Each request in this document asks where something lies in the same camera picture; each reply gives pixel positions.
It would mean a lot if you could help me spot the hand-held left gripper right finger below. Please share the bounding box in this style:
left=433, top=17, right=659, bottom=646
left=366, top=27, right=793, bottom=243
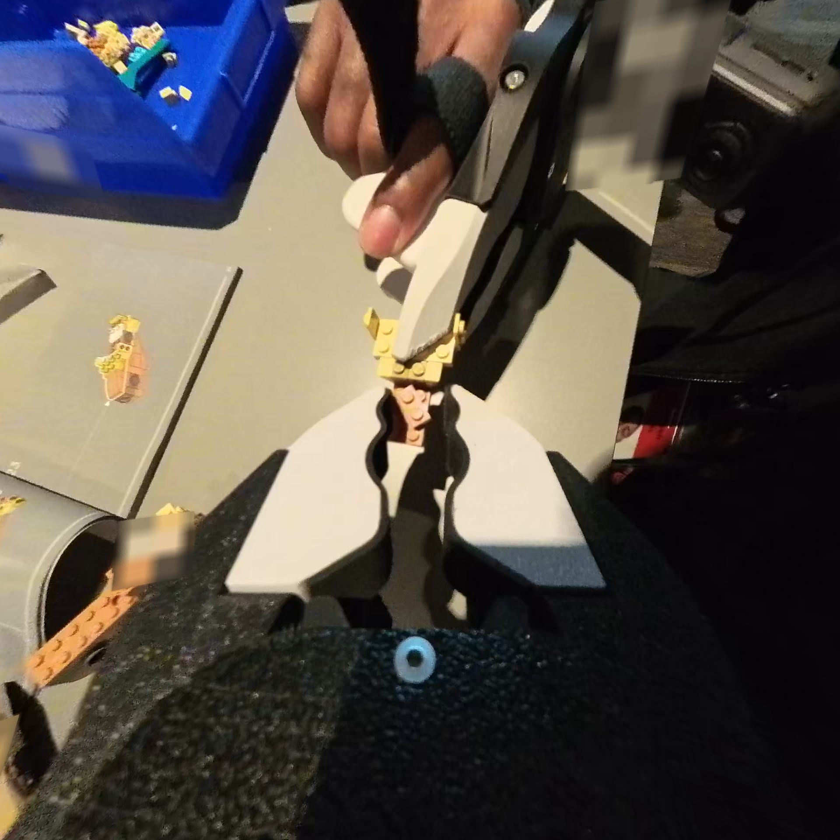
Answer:
left=440, top=387, right=606, bottom=593

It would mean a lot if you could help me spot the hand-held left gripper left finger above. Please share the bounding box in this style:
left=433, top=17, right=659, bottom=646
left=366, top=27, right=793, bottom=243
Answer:
left=224, top=387, right=395, bottom=602

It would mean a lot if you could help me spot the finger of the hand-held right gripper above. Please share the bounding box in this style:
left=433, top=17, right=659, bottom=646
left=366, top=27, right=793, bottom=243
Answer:
left=395, top=200, right=491, bottom=362

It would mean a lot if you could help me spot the tan brick assembly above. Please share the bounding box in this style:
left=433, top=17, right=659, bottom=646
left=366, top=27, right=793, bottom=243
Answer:
left=362, top=306, right=469, bottom=386

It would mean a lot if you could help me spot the blue plastic bin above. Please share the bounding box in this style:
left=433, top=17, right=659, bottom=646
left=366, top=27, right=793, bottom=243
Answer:
left=0, top=0, right=298, bottom=199

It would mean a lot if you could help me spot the pile of tan bricks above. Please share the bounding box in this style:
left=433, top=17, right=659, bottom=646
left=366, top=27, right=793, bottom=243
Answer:
left=63, top=18, right=193, bottom=107

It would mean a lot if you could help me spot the grey desk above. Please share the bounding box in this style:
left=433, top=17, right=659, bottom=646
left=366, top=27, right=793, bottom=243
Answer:
left=0, top=20, right=664, bottom=756

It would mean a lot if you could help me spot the person's right hand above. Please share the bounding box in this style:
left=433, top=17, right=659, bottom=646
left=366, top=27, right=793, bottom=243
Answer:
left=294, top=0, right=527, bottom=258

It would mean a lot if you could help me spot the orange and tan brick model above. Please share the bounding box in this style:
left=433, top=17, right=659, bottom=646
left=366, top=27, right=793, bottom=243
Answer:
left=21, top=500, right=199, bottom=691

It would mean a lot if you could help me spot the grey instruction booklet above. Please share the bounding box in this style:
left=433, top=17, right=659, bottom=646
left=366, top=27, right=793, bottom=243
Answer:
left=0, top=262, right=245, bottom=691

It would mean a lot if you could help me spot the teal brick plate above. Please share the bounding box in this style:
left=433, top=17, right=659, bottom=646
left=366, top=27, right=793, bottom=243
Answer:
left=119, top=38, right=173, bottom=94

